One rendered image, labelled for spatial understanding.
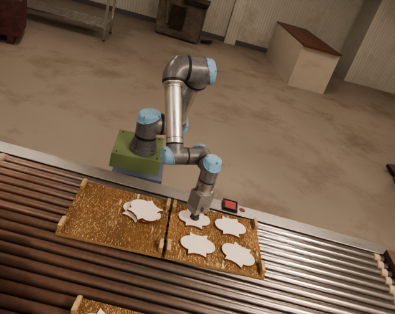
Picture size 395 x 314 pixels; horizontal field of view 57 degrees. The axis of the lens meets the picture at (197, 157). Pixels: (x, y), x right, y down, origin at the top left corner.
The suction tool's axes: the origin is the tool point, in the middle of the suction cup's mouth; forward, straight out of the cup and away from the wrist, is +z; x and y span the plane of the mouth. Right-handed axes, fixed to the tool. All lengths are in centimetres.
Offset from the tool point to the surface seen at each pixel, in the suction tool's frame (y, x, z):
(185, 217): -3.7, 1.6, 0.3
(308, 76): 596, 307, 68
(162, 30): 445, 626, 84
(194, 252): -13.6, -16.3, 0.3
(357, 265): 57, -56, 3
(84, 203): -39.4, 27.6, 1.4
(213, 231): 3.5, -9.8, 1.4
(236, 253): 2.6, -25.1, 0.3
